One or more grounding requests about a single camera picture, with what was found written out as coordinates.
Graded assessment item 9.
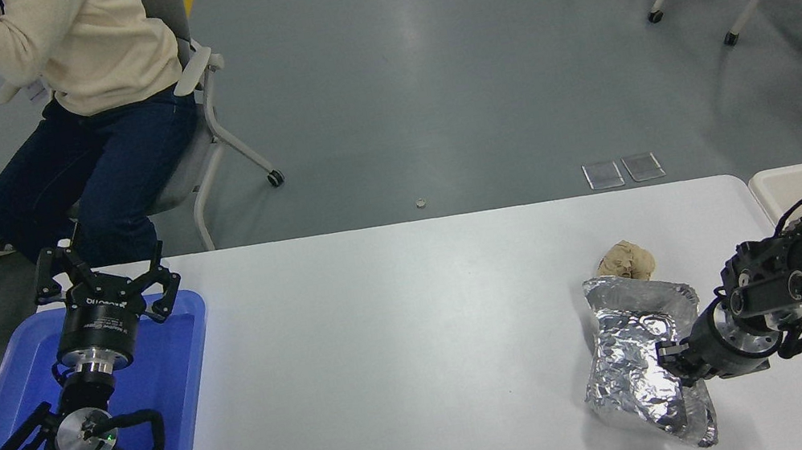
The crumpled tan paper ball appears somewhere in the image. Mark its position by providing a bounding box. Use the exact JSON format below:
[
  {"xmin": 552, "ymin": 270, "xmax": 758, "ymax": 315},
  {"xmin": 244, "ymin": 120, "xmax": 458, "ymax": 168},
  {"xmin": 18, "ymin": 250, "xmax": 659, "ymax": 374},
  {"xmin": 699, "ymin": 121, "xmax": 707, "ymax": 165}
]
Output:
[{"xmin": 591, "ymin": 235, "xmax": 659, "ymax": 289}]

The foil tray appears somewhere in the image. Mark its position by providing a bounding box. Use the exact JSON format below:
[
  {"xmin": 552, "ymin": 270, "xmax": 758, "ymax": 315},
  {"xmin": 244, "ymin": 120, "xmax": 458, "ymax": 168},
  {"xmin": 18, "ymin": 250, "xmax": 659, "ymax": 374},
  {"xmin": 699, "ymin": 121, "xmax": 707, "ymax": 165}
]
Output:
[{"xmin": 566, "ymin": 260, "xmax": 724, "ymax": 450}]

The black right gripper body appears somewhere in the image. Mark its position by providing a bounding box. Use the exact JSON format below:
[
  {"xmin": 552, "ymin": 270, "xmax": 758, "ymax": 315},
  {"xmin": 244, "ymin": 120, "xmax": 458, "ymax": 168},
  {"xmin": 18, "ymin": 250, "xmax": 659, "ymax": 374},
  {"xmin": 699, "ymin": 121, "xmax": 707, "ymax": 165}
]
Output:
[{"xmin": 679, "ymin": 294, "xmax": 770, "ymax": 386}]

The clear square floor plate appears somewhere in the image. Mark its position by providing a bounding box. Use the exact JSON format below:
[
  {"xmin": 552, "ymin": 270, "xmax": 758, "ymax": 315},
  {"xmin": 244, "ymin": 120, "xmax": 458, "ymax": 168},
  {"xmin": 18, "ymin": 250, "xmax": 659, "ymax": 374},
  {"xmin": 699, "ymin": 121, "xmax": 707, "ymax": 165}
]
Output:
[
  {"xmin": 583, "ymin": 157, "xmax": 626, "ymax": 192},
  {"xmin": 621, "ymin": 149, "xmax": 667, "ymax": 185}
]

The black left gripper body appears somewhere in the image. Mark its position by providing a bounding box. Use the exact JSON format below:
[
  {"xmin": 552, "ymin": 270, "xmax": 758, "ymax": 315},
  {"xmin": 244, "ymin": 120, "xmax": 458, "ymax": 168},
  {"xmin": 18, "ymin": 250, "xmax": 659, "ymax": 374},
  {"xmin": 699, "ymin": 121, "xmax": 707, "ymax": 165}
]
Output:
[{"xmin": 46, "ymin": 277, "xmax": 152, "ymax": 374}]

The seated person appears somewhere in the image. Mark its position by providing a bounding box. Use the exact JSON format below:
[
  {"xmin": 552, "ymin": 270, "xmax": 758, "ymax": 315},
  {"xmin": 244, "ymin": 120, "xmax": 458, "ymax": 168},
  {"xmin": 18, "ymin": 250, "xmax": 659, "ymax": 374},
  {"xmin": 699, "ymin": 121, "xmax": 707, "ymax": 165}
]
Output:
[{"xmin": 0, "ymin": 0, "xmax": 222, "ymax": 284}]

